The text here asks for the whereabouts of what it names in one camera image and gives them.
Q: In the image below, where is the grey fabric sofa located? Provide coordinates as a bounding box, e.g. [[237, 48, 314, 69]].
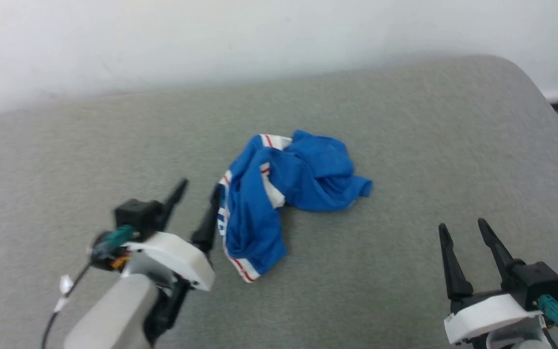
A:
[[0, 54, 558, 349]]

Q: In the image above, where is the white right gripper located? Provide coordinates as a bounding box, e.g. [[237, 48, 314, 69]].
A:
[[437, 218, 544, 346]]

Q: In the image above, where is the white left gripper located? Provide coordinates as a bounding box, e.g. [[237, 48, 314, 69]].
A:
[[123, 178, 223, 292]]

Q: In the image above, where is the blue garment white red trim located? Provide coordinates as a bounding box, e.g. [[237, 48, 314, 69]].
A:
[[217, 130, 373, 284]]

